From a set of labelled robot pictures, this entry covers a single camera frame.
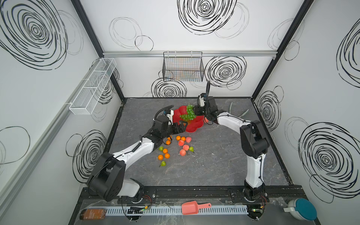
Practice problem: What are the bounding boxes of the red flower-shaped bowl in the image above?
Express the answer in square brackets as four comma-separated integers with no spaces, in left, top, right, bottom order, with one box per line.
[173,106,204,133]

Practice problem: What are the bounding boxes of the green grape bunch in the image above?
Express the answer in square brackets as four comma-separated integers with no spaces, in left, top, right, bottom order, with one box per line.
[180,105,197,122]

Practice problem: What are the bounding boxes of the pink peach bottom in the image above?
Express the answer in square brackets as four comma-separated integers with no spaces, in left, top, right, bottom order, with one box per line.
[179,149,187,156]

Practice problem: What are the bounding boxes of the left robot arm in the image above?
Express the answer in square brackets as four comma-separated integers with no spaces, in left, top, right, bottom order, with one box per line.
[86,115,188,203]

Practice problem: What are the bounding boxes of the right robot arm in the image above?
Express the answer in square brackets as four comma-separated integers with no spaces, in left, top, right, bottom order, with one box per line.
[194,93,270,202]

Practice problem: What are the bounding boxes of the metal tongs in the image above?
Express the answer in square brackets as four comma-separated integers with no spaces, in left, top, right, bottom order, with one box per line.
[229,102,249,118]

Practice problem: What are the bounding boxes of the pink plastic scoop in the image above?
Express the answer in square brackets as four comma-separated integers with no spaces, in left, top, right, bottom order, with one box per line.
[181,201,212,215]

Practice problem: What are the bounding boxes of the teal and white container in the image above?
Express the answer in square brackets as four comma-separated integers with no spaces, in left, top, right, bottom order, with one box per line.
[283,198,317,221]

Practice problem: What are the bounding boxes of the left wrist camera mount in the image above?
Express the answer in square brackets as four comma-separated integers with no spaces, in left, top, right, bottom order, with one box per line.
[165,110,174,124]

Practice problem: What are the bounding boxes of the black wire basket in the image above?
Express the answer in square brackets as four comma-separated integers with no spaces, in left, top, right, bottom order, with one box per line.
[162,51,205,82]

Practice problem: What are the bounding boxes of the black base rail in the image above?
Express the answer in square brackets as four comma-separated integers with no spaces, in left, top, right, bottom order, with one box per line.
[81,185,307,203]

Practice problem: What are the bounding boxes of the white mesh wall shelf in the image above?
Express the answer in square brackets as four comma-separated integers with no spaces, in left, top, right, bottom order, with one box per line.
[69,58,117,115]

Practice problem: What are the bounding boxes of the white slotted cable duct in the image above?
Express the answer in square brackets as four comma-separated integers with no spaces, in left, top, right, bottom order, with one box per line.
[90,205,248,216]

